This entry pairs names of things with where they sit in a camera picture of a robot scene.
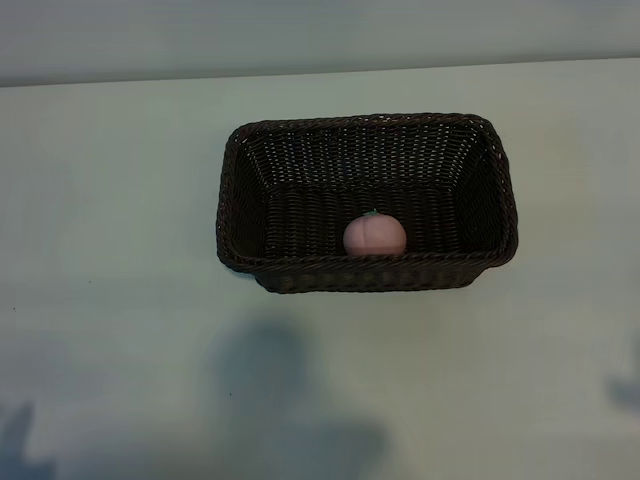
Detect pink peach with green stem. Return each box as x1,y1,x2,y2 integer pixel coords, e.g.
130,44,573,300
342,208,408,258

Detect dark brown wicker basket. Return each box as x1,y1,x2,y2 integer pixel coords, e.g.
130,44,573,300
215,112,520,296

